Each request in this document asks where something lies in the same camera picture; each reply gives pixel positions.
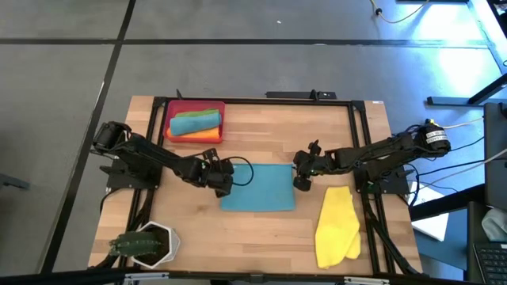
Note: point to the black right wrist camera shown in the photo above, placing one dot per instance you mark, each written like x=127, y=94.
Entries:
x=302, y=184

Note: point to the black aluminium table frame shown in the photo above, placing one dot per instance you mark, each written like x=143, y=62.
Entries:
x=277, y=101

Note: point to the yellow microfiber towel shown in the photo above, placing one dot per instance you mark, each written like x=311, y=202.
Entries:
x=336, y=229

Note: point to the orange microfiber towel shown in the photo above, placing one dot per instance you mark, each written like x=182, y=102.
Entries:
x=202, y=135

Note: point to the green microfiber towel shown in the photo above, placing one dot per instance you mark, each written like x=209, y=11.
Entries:
x=198, y=112

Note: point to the black monitor panel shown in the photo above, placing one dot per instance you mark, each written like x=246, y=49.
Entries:
x=495, y=158

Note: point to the grey cloth bundle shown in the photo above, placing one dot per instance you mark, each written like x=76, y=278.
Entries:
x=495, y=223

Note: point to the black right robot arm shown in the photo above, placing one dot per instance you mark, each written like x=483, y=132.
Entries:
x=376, y=154

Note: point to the black desk leg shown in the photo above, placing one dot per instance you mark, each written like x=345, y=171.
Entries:
x=455, y=101

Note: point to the green cactus plant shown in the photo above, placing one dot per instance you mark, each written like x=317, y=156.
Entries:
x=134, y=243

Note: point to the black rig beam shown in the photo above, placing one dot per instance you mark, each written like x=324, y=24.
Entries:
x=253, y=278

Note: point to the white hexagonal plant pot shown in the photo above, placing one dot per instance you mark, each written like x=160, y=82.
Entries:
x=172, y=245

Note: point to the white paper sheet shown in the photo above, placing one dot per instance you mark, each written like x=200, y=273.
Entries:
x=433, y=225

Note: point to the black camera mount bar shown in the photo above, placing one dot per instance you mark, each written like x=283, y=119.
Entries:
x=293, y=95

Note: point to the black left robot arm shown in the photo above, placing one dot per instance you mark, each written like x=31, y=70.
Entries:
x=150, y=156

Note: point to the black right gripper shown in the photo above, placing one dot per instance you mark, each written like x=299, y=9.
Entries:
x=313, y=164

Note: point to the pink plastic basket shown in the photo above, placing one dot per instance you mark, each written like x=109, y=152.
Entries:
x=172, y=107

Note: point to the black laptop keyboard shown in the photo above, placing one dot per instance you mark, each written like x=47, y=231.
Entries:
x=491, y=261

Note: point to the teal microfiber towel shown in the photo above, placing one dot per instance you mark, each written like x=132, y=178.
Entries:
x=261, y=190
x=194, y=123

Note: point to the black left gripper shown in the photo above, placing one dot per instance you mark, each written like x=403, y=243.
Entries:
x=210, y=172

